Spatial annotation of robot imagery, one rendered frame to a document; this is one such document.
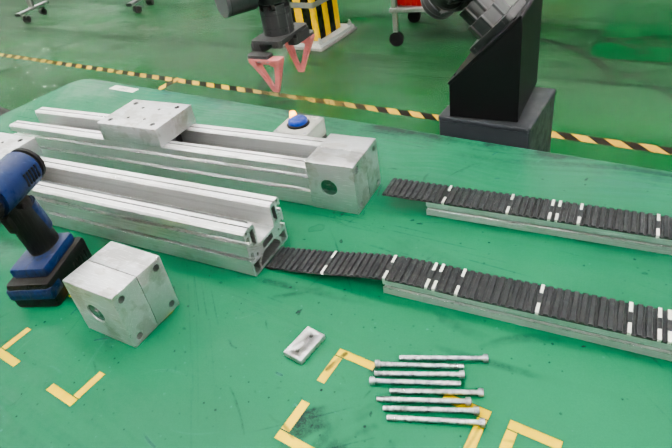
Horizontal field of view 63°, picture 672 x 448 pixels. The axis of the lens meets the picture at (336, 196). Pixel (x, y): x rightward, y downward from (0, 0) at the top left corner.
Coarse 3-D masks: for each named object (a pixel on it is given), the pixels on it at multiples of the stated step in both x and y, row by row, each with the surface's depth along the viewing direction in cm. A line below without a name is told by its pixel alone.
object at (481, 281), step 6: (480, 276) 73; (486, 276) 72; (474, 282) 72; (480, 282) 72; (486, 282) 72; (474, 288) 71; (480, 288) 71; (486, 288) 71; (468, 294) 71; (474, 294) 70; (480, 294) 70; (474, 300) 70; (480, 300) 69
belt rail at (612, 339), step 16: (384, 288) 77; (400, 288) 76; (416, 288) 74; (448, 304) 73; (464, 304) 72; (480, 304) 70; (512, 320) 69; (528, 320) 68; (544, 320) 67; (560, 320) 66; (576, 336) 66; (592, 336) 65; (608, 336) 65; (624, 336) 63; (640, 352) 63; (656, 352) 62
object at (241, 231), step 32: (32, 192) 100; (64, 192) 97; (96, 192) 101; (128, 192) 100; (160, 192) 95; (192, 192) 91; (224, 192) 90; (64, 224) 102; (96, 224) 97; (128, 224) 92; (160, 224) 89; (192, 224) 84; (224, 224) 82; (256, 224) 88; (192, 256) 89; (224, 256) 85; (256, 256) 83
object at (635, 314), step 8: (632, 304) 65; (640, 304) 65; (632, 312) 64; (640, 312) 64; (632, 320) 63; (640, 320) 63; (624, 328) 63; (632, 328) 63; (640, 328) 62; (640, 336) 62
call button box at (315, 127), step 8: (312, 120) 113; (320, 120) 112; (280, 128) 112; (288, 128) 111; (296, 128) 110; (304, 128) 110; (312, 128) 110; (320, 128) 112; (312, 136) 110; (320, 136) 113
